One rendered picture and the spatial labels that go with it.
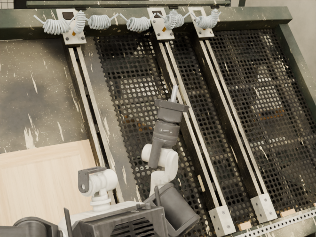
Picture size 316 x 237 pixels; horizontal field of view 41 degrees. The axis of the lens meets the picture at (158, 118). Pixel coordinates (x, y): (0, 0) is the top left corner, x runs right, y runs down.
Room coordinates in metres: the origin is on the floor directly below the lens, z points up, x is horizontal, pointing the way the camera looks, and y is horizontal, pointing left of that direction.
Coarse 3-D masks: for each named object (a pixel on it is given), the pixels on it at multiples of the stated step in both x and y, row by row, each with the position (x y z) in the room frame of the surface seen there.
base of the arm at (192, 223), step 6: (162, 186) 1.18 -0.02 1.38; (168, 186) 1.18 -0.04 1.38; (162, 192) 1.17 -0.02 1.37; (150, 198) 1.16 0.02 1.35; (150, 204) 1.15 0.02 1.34; (198, 216) 1.14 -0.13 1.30; (168, 222) 1.11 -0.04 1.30; (186, 222) 1.11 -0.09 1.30; (192, 222) 1.11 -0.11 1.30; (168, 228) 1.10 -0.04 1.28; (180, 228) 1.10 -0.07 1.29; (186, 228) 1.10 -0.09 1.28; (168, 234) 1.09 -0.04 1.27; (174, 234) 1.09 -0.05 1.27; (180, 234) 1.11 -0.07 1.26
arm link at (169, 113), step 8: (160, 104) 1.40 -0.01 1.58; (168, 104) 1.40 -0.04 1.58; (176, 104) 1.40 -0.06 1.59; (184, 104) 1.45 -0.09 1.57; (160, 112) 1.40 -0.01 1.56; (168, 112) 1.40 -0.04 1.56; (176, 112) 1.40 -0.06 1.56; (160, 120) 1.41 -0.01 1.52; (168, 120) 1.39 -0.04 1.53; (176, 120) 1.39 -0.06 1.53; (160, 128) 1.37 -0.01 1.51; (168, 128) 1.37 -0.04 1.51; (176, 128) 1.38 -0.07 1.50; (168, 136) 1.36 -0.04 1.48; (176, 136) 1.39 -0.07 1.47
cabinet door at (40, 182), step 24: (72, 144) 1.69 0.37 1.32; (0, 168) 1.51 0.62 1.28; (24, 168) 1.55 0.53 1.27; (48, 168) 1.58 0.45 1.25; (72, 168) 1.62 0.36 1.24; (0, 192) 1.45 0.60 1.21; (24, 192) 1.48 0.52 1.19; (48, 192) 1.52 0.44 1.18; (72, 192) 1.55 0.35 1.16; (0, 216) 1.39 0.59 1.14; (24, 216) 1.42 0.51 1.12; (48, 216) 1.46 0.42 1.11
